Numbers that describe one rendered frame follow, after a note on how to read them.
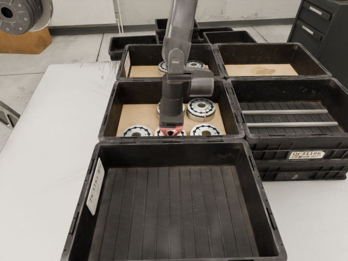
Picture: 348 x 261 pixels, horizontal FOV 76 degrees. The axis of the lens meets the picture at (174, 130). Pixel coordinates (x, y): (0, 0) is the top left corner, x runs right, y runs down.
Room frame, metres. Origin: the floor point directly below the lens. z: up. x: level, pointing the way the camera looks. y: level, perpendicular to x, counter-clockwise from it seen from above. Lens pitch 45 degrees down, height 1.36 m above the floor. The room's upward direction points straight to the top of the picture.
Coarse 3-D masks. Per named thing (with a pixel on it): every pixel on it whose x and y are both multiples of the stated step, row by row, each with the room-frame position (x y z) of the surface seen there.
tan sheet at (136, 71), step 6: (132, 66) 0.98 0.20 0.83; (138, 66) 0.98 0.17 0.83; (144, 66) 0.98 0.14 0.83; (150, 66) 0.98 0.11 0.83; (156, 66) 0.98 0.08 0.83; (132, 72) 0.92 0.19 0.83; (138, 72) 0.92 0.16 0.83; (144, 72) 0.92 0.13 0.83; (150, 72) 0.92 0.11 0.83; (156, 72) 0.92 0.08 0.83
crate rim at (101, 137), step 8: (120, 80) 0.69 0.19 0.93; (128, 80) 0.69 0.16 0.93; (136, 80) 0.69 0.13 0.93; (144, 80) 0.69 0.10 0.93; (152, 80) 0.69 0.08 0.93; (160, 80) 0.69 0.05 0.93; (216, 80) 0.69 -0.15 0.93; (224, 80) 0.69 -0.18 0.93; (112, 88) 0.65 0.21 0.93; (224, 88) 0.65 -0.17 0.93; (112, 96) 0.62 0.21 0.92; (112, 104) 0.56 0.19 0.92; (232, 104) 0.56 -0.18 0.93; (232, 112) 0.52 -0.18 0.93; (104, 120) 0.48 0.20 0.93; (104, 128) 0.45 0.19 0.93; (240, 128) 0.45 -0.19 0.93; (136, 136) 0.42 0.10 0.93; (144, 136) 0.42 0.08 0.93; (152, 136) 0.42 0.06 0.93; (160, 136) 0.42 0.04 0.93; (168, 136) 0.42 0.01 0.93; (176, 136) 0.42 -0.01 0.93; (184, 136) 0.42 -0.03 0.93; (192, 136) 0.42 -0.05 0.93; (200, 136) 0.42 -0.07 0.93; (208, 136) 0.42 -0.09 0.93; (216, 136) 0.42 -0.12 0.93; (224, 136) 0.42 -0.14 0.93; (232, 136) 0.42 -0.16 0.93; (240, 136) 0.42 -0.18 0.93
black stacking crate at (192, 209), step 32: (128, 160) 0.39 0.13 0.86; (160, 160) 0.39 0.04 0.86; (192, 160) 0.39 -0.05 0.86; (224, 160) 0.39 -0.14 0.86; (128, 192) 0.31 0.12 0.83; (160, 192) 0.31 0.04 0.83; (192, 192) 0.31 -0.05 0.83; (224, 192) 0.31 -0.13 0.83; (256, 192) 0.26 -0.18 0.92; (96, 224) 0.22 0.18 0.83; (128, 224) 0.22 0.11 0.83; (160, 224) 0.22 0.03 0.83; (192, 224) 0.22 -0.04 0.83; (224, 224) 0.22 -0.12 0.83; (256, 224) 0.21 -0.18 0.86; (96, 256) 0.15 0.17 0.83; (128, 256) 0.15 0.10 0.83; (160, 256) 0.15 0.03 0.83; (192, 256) 0.15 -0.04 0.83; (224, 256) 0.15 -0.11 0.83; (256, 256) 0.15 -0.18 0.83
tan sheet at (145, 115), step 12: (132, 108) 0.66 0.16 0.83; (144, 108) 0.66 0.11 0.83; (216, 108) 0.66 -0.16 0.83; (120, 120) 0.59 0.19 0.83; (132, 120) 0.59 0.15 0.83; (144, 120) 0.59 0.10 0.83; (156, 120) 0.59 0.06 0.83; (192, 120) 0.59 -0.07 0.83; (216, 120) 0.59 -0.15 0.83; (120, 132) 0.53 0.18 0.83
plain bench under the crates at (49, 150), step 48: (48, 96) 0.91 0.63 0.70; (96, 96) 0.91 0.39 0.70; (48, 144) 0.59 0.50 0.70; (0, 192) 0.38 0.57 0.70; (48, 192) 0.38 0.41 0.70; (288, 192) 0.38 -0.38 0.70; (336, 192) 0.38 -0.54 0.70; (0, 240) 0.23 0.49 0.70; (48, 240) 0.23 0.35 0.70; (288, 240) 0.23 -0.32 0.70; (336, 240) 0.23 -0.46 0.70
